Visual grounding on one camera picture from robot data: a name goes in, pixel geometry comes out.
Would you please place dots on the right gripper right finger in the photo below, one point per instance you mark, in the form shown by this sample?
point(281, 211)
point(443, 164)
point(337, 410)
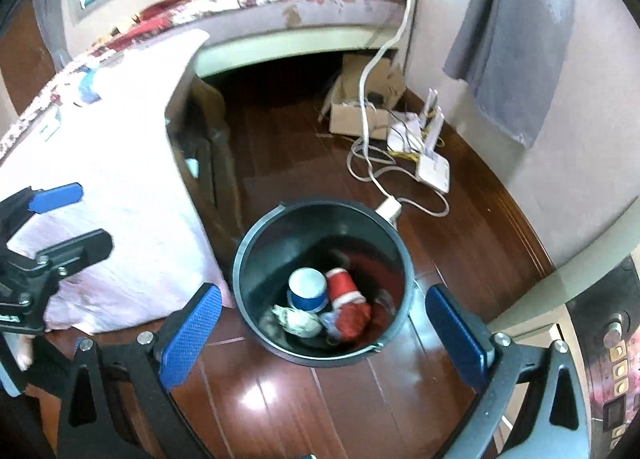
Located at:
point(551, 423)

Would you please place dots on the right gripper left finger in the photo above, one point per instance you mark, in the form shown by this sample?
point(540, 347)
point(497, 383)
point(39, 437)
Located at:
point(92, 421)

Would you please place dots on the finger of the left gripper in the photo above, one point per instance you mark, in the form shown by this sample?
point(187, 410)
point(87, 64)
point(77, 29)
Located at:
point(18, 209)
point(27, 285)

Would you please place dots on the beige paper wrapper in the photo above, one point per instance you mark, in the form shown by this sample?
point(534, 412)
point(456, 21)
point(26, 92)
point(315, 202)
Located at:
point(296, 322)

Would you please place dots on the white paper cup blue base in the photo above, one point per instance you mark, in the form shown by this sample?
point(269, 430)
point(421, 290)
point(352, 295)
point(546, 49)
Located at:
point(307, 290)

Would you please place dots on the black trash bucket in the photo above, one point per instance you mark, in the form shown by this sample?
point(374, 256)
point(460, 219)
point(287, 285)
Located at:
point(323, 233)

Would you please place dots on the pink floral table cloth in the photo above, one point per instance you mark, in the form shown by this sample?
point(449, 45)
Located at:
point(118, 150)

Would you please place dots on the red paper cup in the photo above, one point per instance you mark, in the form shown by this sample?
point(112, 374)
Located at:
point(342, 289)

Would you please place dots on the dark wooden chair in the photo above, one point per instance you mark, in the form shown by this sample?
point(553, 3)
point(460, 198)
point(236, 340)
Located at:
point(199, 136)

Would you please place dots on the white wifi router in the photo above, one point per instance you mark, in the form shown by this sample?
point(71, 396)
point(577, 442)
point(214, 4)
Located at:
point(415, 135)

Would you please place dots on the bed with floral sheet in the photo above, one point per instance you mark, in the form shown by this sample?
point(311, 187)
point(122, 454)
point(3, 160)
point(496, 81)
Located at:
point(240, 33)

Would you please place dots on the cardboard box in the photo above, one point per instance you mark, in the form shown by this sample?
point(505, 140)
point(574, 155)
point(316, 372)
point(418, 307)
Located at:
point(349, 110)

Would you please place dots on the grey curtain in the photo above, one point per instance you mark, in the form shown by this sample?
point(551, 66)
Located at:
point(511, 53)

